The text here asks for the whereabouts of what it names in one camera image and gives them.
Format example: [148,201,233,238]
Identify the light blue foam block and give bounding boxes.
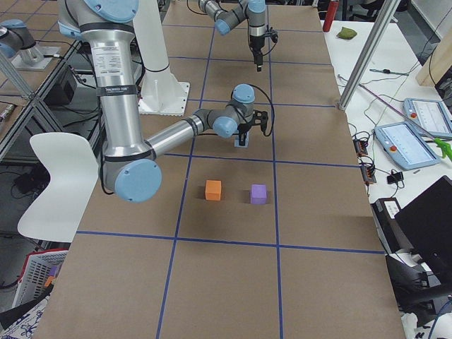
[234,133,249,148]

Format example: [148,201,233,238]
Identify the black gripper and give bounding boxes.
[249,35,265,72]
[237,121,254,146]

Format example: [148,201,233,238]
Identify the near teach pendant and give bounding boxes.
[374,122,440,170]

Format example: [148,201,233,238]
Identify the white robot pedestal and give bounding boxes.
[133,1,190,116]

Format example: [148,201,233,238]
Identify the green plastic grabber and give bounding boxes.
[430,138,452,160]

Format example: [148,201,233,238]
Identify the orange terminal strip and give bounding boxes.
[352,138,376,186]

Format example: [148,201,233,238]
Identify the black box device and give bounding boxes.
[371,198,412,253]

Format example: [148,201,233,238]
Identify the red bottle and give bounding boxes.
[322,0,340,32]

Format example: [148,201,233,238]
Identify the black camera cable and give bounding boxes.
[249,84,276,137]

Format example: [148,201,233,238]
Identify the far teach pendant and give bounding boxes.
[403,98,451,138]

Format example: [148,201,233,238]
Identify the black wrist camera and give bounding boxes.
[251,110,268,133]
[265,25,278,44]

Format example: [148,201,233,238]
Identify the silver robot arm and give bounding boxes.
[58,1,255,203]
[186,0,268,72]

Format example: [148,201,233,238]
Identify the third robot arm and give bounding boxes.
[1,19,61,71]

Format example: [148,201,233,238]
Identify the teach pendant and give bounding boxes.
[403,98,451,138]
[374,122,440,170]

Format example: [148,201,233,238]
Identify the black laptop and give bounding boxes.
[393,175,452,273]

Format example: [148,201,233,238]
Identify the orange foam block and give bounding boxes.
[205,179,222,201]

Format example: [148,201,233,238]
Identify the purple foam block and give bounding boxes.
[250,184,268,205]

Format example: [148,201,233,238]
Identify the white plastic chair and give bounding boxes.
[18,132,98,243]

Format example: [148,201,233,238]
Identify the green bean bag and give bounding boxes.
[336,27,357,40]

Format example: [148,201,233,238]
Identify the white perforated basket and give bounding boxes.
[12,249,68,308]

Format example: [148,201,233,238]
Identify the aluminium frame post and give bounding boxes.
[338,0,400,111]

